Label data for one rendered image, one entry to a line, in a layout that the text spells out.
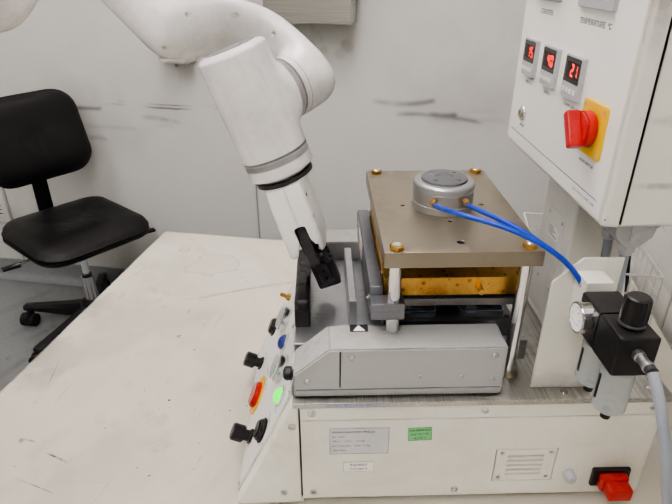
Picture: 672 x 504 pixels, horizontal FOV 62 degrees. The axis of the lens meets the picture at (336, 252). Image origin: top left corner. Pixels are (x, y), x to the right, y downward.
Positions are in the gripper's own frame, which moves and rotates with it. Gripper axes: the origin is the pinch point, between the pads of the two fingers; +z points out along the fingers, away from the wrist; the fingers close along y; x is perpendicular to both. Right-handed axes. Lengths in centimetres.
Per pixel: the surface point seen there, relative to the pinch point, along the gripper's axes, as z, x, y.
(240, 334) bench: 18.9, -24.4, -21.8
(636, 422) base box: 24.7, 31.7, 17.0
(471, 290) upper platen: 3.2, 17.5, 10.3
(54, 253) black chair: 18, -107, -109
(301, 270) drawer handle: -1.1, -3.2, -0.6
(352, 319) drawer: 3.9, 2.1, 7.5
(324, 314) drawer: 3.7, -1.7, 4.5
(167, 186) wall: 23, -79, -161
